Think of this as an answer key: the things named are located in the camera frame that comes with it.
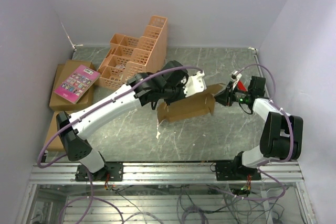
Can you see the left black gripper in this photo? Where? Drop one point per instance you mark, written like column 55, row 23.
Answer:
column 181, row 96

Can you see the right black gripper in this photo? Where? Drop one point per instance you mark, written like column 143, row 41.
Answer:
column 226, row 97

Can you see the red small object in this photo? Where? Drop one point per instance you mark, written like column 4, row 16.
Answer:
column 241, row 86

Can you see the brown cardboard box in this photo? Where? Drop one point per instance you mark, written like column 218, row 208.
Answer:
column 196, row 105

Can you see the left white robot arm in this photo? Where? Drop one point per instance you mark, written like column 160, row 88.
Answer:
column 143, row 88

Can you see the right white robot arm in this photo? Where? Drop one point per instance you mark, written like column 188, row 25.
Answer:
column 281, row 138

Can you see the large closed cardboard box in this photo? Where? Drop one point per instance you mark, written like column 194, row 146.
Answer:
column 59, row 104

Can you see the small closed cardboard box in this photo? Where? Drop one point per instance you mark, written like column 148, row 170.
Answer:
column 56, row 144

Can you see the orange plastic organizer rack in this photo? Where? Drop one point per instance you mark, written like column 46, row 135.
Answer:
column 129, row 55

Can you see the pink book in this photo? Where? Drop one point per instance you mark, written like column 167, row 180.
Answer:
column 75, row 82

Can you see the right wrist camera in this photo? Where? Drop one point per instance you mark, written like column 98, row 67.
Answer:
column 235, row 76

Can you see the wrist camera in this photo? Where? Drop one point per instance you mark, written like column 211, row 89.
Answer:
column 235, row 76
column 194, row 85

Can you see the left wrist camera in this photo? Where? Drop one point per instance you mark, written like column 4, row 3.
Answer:
column 194, row 85

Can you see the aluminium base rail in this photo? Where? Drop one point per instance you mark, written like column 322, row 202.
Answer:
column 163, row 173

